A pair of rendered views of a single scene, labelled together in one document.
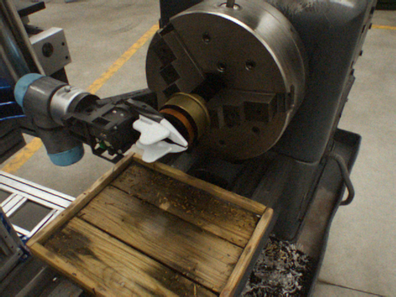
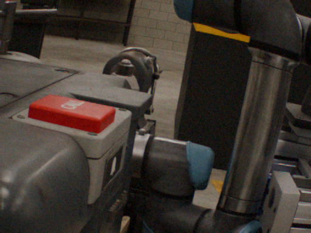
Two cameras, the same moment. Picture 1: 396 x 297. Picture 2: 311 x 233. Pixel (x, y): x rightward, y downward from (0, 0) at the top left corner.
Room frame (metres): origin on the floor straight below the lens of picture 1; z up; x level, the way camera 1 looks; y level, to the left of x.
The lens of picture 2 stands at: (1.64, -0.25, 1.37)
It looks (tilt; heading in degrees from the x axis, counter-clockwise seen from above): 10 degrees down; 156
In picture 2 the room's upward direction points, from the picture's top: 10 degrees clockwise
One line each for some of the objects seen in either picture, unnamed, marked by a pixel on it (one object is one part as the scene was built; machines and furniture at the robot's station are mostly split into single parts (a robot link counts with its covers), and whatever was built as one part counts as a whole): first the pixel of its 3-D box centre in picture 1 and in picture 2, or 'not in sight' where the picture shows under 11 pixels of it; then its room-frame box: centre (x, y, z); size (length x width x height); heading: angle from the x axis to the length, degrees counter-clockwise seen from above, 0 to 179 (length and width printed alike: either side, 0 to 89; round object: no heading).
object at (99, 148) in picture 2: not in sight; (69, 144); (1.08, -0.07, 1.23); 0.13 x 0.08 x 0.05; 150
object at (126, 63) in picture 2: not in sight; (125, 67); (0.08, 0.34, 1.17); 0.04 x 0.04 x 0.03
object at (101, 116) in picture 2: not in sight; (70, 117); (1.10, -0.08, 1.26); 0.06 x 0.06 x 0.02; 60
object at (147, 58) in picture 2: not in sight; (123, 97); (-0.44, 0.55, 1.01); 0.30 x 0.20 x 0.29; 150
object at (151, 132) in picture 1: (155, 135); not in sight; (0.40, 0.07, 1.10); 0.09 x 0.06 x 0.03; 59
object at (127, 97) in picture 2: not in sight; (105, 106); (0.95, 0.00, 1.24); 0.09 x 0.08 x 0.03; 150
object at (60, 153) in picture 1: (59, 134); (174, 220); (0.56, 0.30, 0.98); 0.11 x 0.08 x 0.11; 37
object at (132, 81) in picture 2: not in sight; (122, 81); (0.08, 0.34, 1.13); 0.08 x 0.08 x 0.03
